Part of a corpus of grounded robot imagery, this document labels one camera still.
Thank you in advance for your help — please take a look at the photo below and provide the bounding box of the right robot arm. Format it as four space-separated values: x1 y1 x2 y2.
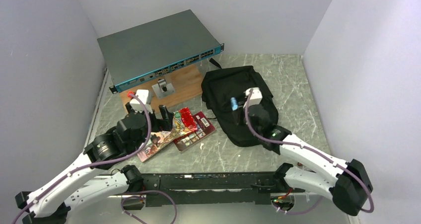
243 88 374 216

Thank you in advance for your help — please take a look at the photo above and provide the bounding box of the black student backpack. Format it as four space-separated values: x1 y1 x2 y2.
201 58 279 147

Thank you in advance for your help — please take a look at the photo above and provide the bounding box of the wooden base board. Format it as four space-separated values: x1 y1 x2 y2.
119 65 203 111

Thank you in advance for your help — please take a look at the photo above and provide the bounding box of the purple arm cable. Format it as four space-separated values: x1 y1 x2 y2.
11 91 178 224
244 89 376 216

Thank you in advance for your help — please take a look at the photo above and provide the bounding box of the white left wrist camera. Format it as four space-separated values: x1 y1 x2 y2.
127 89 153 114

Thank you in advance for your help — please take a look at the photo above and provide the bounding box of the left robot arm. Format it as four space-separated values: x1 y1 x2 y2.
15 103 174 224

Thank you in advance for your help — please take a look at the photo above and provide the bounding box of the red snack packet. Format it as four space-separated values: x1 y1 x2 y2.
171 107 198 138

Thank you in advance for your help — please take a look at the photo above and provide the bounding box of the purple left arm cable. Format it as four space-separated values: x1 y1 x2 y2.
11 91 178 224

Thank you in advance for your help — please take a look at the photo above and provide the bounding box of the grey network switch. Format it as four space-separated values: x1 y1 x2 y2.
97 9 224 94

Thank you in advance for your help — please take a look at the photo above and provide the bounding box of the metal switch stand bracket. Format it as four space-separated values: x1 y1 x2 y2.
152 78 175 99

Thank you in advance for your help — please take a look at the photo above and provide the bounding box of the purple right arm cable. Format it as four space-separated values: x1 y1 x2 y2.
244 89 376 216

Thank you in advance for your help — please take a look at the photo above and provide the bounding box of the dark red book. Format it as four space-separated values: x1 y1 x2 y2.
173 111 216 152

